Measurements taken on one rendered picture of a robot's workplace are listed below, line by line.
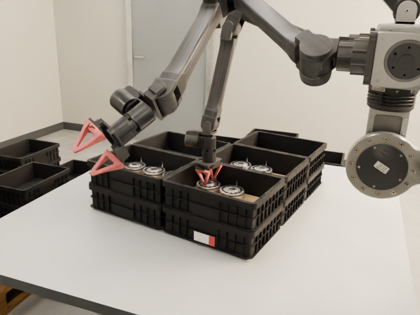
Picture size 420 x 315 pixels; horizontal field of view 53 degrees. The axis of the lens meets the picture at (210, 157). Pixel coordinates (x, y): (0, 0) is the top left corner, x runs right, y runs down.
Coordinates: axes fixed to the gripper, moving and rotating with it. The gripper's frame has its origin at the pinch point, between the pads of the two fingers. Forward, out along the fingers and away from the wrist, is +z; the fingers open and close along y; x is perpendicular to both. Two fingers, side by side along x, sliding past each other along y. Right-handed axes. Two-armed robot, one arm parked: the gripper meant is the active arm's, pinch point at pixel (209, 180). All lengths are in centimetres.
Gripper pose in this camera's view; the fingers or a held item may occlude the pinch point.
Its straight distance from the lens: 177.0
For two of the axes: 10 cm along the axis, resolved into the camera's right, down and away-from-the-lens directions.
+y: -5.8, 2.9, -7.6
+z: 0.0, 9.3, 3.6
